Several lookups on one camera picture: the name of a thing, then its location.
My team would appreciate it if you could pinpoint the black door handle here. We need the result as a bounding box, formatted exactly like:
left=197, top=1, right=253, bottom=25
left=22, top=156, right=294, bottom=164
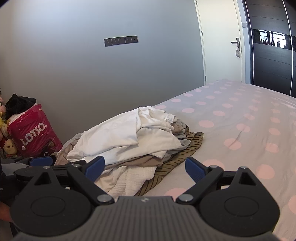
left=231, top=38, right=241, bottom=58

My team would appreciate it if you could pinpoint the dark wardrobe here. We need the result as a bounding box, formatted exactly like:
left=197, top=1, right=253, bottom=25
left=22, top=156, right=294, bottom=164
left=244, top=0, right=295, bottom=97

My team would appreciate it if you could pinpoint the grey garment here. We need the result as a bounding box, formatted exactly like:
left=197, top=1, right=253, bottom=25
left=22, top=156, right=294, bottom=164
left=162, top=119, right=191, bottom=162

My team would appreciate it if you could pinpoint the pink polka-dot bed sheet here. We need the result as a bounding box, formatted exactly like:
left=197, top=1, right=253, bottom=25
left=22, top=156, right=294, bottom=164
left=138, top=80, right=295, bottom=240

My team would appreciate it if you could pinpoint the black wall switch panel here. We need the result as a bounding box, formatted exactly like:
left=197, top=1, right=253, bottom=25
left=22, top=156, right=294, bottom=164
left=104, top=36, right=138, bottom=47

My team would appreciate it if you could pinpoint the red Lotso plastic bag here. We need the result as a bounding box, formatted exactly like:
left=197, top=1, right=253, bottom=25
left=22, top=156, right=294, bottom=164
left=8, top=104, right=62, bottom=158

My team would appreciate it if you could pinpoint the white long-sleeve shirt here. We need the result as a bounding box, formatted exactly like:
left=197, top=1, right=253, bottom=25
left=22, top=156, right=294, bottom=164
left=66, top=106, right=182, bottom=165

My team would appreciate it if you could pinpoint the yellow plush toy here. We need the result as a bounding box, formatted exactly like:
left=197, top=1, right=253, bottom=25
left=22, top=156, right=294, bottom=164
left=4, top=139, right=18, bottom=158

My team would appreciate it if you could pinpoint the cream textured garment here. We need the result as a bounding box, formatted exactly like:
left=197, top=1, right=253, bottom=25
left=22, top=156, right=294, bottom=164
left=94, top=166, right=157, bottom=201

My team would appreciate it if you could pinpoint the tan beige garment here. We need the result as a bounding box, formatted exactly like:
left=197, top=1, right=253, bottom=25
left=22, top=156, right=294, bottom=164
left=52, top=138, right=171, bottom=170

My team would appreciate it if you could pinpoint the white door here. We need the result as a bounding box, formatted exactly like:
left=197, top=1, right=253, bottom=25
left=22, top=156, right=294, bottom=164
left=196, top=0, right=243, bottom=83

